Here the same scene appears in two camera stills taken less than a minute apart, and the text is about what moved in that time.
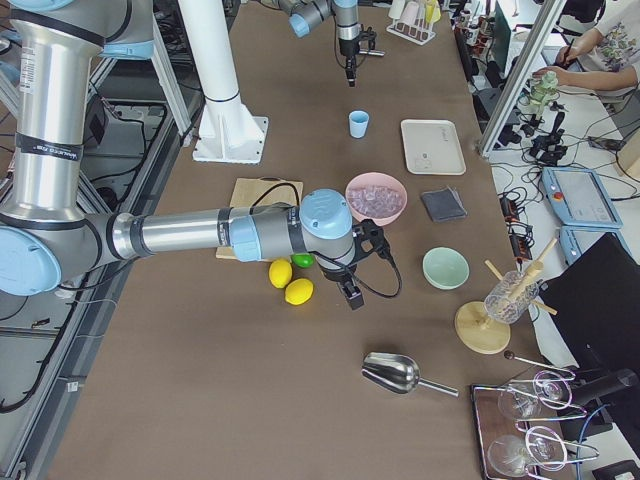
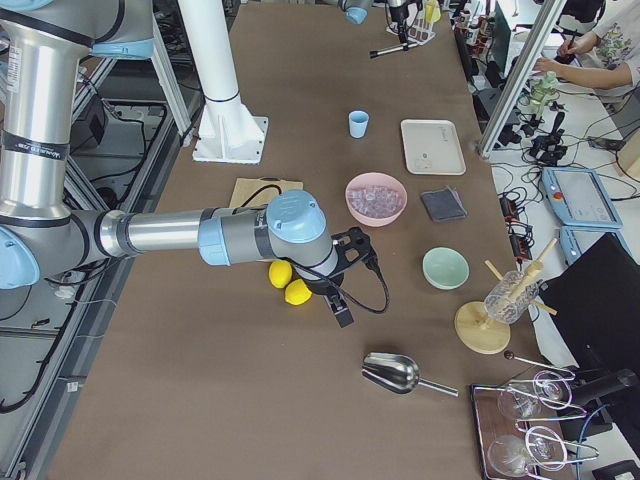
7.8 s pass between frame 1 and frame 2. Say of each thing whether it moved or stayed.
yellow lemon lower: stayed
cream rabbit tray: stayed
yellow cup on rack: stayed
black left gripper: moved
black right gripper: moved
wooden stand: stayed
